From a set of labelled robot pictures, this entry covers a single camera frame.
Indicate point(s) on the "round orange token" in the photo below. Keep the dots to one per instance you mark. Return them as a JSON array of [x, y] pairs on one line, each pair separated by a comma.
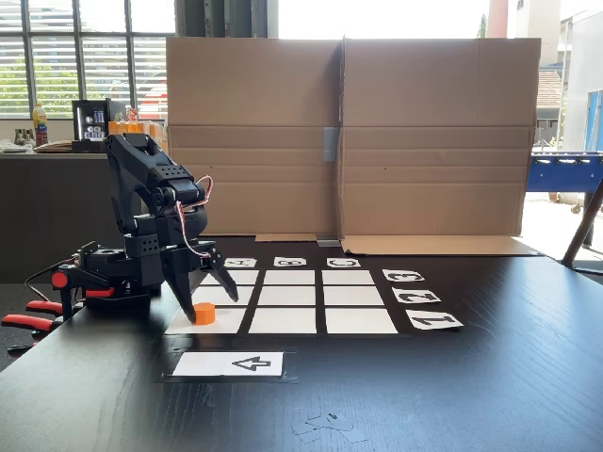
[[205, 314]]

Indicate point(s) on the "white nine-square grid sheet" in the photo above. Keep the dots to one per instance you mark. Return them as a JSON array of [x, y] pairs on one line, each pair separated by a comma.
[[287, 301]]

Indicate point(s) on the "paper sheet letter A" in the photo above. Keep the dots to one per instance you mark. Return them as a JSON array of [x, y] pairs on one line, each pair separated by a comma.
[[241, 263]]

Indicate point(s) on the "paper sheet letter B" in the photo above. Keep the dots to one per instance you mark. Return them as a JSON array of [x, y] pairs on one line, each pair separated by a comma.
[[289, 262]]

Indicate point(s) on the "white arrow paper sheet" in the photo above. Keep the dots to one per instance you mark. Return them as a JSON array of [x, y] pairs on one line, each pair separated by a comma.
[[226, 364]]

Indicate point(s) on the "grey tape strip on table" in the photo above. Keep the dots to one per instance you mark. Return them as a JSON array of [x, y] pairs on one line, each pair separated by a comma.
[[328, 243]]

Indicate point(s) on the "black and red bar clamp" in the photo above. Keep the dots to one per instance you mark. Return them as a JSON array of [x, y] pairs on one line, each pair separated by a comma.
[[67, 296]]

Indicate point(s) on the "paper sheet letter C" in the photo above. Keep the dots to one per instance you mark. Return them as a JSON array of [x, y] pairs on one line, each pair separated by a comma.
[[343, 263]]

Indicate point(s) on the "orange drink cartons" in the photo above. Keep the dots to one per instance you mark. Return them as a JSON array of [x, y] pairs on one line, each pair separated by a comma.
[[136, 126]]

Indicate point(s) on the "dark counter cabinet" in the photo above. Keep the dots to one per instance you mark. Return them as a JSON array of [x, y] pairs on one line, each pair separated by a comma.
[[33, 212]]

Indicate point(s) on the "black mini fridge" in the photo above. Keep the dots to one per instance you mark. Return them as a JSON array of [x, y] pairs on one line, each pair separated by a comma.
[[89, 124]]

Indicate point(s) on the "grey tape strip on cardboard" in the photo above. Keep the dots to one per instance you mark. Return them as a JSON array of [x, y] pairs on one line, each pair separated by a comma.
[[331, 143]]

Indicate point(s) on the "brown paper stack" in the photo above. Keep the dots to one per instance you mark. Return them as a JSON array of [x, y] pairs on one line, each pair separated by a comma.
[[54, 147]]

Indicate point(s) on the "brown cardboard box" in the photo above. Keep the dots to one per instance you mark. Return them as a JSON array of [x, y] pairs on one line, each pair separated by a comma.
[[254, 94], [438, 117]]

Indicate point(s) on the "paper sheet number 3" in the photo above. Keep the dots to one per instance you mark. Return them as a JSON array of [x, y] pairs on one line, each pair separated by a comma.
[[403, 276]]

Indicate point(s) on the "clear tape scraps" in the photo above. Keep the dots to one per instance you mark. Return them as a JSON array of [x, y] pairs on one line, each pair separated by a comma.
[[325, 426]]

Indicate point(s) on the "paper sheet number 2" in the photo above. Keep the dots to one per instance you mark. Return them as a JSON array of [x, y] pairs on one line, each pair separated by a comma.
[[416, 296]]

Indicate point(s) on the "yellow drink bottle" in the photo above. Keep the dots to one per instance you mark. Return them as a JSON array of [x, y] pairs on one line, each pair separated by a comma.
[[40, 124]]

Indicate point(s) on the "small dark bottles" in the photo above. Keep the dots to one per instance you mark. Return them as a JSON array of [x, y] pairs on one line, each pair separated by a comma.
[[24, 137]]

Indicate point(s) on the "white cloth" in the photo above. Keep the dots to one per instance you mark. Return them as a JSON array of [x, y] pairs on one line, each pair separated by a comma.
[[14, 147]]

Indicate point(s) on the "paper sheet number 1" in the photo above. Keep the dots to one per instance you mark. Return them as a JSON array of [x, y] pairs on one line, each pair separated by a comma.
[[433, 320]]

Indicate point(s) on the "blue foosball table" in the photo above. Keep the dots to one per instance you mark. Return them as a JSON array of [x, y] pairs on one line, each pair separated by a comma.
[[565, 172]]

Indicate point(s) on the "metal table leg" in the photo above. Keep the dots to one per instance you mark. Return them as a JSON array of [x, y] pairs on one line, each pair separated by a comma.
[[581, 226]]

